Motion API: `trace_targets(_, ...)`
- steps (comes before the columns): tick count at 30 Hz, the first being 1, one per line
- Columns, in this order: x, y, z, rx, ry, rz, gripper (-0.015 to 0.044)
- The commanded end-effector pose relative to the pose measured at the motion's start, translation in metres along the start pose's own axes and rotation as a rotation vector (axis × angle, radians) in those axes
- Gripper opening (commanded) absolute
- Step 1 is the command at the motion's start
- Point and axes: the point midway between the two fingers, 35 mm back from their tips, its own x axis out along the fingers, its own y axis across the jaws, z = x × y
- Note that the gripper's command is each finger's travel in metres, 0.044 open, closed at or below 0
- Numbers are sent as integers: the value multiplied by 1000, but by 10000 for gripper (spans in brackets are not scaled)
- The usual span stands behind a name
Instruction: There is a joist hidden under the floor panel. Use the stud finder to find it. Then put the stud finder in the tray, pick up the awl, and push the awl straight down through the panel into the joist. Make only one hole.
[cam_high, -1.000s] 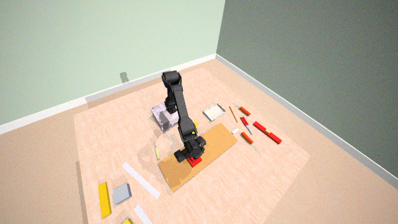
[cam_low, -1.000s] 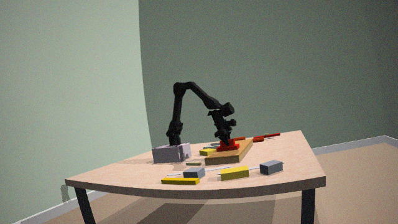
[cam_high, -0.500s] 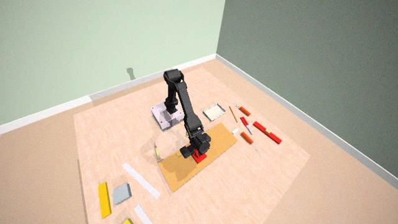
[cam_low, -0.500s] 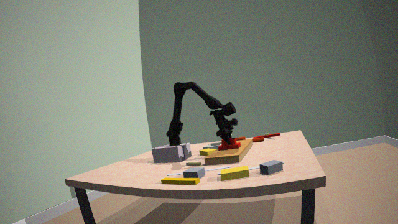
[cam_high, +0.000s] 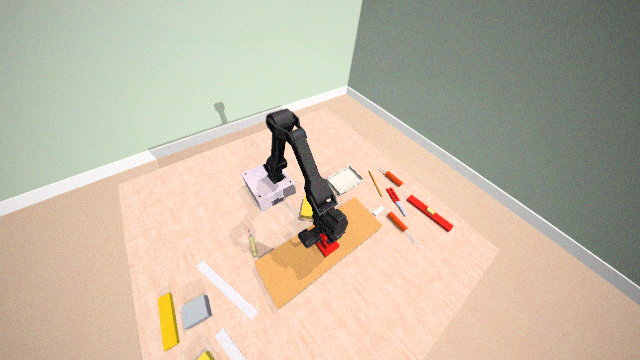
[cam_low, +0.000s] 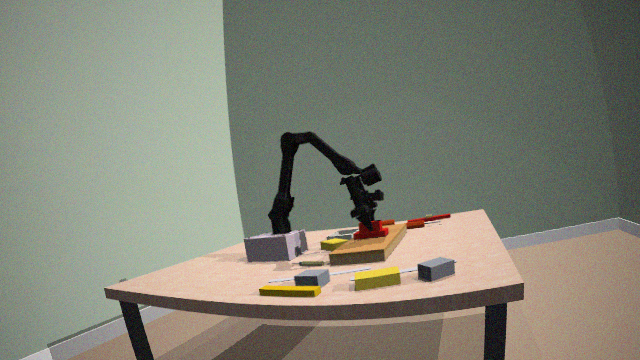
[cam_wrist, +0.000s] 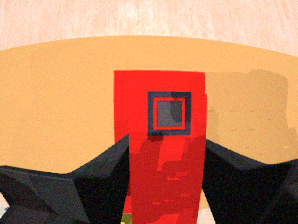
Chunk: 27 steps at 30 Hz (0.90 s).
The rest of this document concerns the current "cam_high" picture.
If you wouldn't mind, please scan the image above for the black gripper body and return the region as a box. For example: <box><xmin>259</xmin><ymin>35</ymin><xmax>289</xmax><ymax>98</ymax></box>
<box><xmin>298</xmin><ymin>209</ymin><xmax>347</xmax><ymax>249</ymax></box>

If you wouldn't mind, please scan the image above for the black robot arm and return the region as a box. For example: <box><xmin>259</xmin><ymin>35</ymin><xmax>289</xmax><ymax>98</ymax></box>
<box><xmin>263</xmin><ymin>108</ymin><xmax>348</xmax><ymax>243</ymax></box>

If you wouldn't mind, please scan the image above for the red spirit level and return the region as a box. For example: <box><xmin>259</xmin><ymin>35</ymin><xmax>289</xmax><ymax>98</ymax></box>
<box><xmin>407</xmin><ymin>195</ymin><xmax>453</xmax><ymax>232</ymax></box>

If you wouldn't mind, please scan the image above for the orange panel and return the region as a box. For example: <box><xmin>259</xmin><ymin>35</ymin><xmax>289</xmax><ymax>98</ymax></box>
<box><xmin>254</xmin><ymin>197</ymin><xmax>383</xmax><ymax>309</ymax></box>

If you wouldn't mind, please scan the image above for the orange-handled awl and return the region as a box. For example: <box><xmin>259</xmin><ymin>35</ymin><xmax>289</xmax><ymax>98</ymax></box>
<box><xmin>387</xmin><ymin>212</ymin><xmax>421</xmax><ymax>246</ymax></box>
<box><xmin>375</xmin><ymin>163</ymin><xmax>403</xmax><ymax>187</ymax></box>

